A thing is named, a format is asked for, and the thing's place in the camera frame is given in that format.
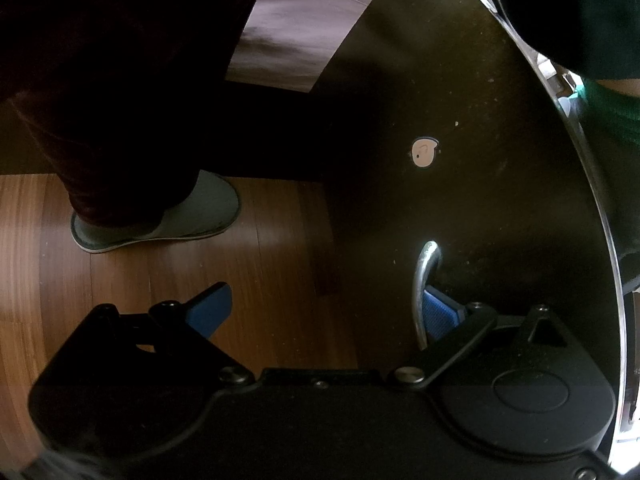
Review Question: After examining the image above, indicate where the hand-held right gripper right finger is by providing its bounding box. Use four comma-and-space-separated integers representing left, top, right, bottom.
394, 285, 583, 391

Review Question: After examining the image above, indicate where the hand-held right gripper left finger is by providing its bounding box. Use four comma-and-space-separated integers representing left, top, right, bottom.
82, 282, 256, 387

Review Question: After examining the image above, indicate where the grey slipper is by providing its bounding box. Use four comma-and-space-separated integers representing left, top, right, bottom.
70, 170, 241, 254

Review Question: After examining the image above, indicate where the round pink sticker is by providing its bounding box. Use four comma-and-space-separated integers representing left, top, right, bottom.
411, 137, 441, 169

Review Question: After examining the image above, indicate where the person's leg in dark pants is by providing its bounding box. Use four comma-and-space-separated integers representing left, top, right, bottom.
0, 0, 277, 231

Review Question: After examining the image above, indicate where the mauve bed sheet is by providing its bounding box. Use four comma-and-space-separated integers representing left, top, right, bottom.
227, 0, 397, 94

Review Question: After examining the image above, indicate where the dark green cloth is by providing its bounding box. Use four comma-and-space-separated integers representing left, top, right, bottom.
492, 0, 640, 161

